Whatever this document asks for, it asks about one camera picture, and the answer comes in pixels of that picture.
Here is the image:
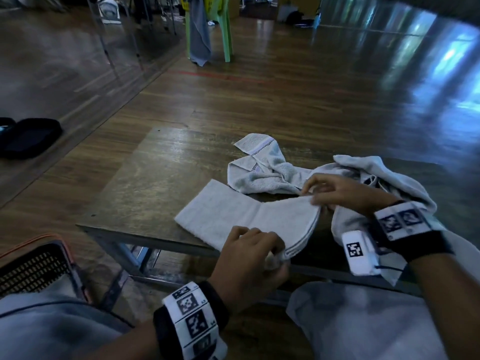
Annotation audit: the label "person's right hand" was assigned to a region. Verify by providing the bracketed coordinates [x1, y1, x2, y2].
[301, 173, 403, 218]

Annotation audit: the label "person's left forearm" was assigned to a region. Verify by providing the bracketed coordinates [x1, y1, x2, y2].
[73, 318, 177, 360]

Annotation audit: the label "wristband with markers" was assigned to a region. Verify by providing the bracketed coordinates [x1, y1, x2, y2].
[368, 200, 455, 264]
[152, 280, 230, 360]

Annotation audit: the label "black basket with orange rim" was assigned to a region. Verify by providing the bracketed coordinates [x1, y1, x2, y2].
[0, 232, 91, 302]

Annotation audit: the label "person's right forearm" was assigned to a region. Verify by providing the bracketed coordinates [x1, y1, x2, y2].
[408, 250, 480, 360]

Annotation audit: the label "person's left hand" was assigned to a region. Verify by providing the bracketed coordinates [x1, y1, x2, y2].
[208, 225, 290, 315]

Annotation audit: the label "person's right grey trouser leg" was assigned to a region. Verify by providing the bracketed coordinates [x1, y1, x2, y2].
[286, 280, 452, 360]

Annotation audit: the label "black zip case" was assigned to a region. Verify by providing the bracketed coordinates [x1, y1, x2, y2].
[0, 117, 63, 160]

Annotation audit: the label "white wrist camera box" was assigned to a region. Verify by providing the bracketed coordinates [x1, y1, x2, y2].
[341, 230, 382, 277]

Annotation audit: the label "metal stand legs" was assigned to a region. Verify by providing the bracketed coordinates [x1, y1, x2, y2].
[85, 0, 178, 72]

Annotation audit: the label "left wristband with markers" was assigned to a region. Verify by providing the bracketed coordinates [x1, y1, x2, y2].
[152, 280, 230, 360]

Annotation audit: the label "metal table frame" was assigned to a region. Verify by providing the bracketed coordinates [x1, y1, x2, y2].
[76, 224, 424, 312]

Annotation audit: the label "green plastic chair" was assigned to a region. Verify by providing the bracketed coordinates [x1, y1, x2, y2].
[185, 0, 234, 63]

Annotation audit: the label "right wristband with markers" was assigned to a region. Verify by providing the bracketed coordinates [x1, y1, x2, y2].
[368, 200, 455, 264]

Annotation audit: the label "crumpled white towel patterned border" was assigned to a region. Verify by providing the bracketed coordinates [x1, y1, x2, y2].
[226, 133, 316, 196]

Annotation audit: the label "crumpled plain white towel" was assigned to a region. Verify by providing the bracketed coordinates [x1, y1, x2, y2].
[311, 154, 439, 287]

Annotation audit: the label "white and grey bag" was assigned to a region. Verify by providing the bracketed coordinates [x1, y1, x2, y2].
[97, 0, 123, 25]

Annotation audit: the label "grey cloth on chair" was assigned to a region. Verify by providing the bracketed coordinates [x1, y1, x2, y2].
[187, 0, 213, 67]

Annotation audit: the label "person's grey trouser leg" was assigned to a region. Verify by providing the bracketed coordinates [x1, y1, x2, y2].
[286, 280, 452, 360]
[0, 286, 135, 360]

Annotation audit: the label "person's left grey trouser leg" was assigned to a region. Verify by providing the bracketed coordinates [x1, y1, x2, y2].
[0, 286, 135, 360]

